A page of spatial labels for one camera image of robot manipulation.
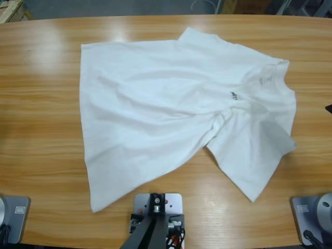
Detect white t-shirt with small print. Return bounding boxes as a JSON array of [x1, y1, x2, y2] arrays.
[[78, 26, 298, 214]]

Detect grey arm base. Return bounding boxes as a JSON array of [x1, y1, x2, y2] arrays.
[[0, 196, 31, 244], [289, 192, 332, 246]]

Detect brown cardboard box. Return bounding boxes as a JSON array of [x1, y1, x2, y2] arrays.
[[234, 0, 269, 14]]

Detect yellow box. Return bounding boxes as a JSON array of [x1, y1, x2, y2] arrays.
[[223, 0, 238, 14]]

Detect black clamp block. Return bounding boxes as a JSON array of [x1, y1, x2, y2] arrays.
[[129, 213, 185, 236]]

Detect cardboard boxes stack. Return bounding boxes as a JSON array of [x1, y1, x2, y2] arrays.
[[0, 0, 34, 24]]

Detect grey metal frame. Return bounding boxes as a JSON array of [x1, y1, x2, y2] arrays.
[[274, 0, 332, 18]]

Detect black base cable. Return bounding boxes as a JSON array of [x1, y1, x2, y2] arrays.
[[0, 224, 11, 244], [303, 229, 326, 249]]

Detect white cable loop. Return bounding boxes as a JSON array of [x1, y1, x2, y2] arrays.
[[190, 0, 217, 13]]

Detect white mount plate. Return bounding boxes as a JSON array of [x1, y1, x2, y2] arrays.
[[133, 192, 184, 216]]

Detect orange cable bundle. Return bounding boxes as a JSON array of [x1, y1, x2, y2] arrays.
[[165, 229, 186, 249]]

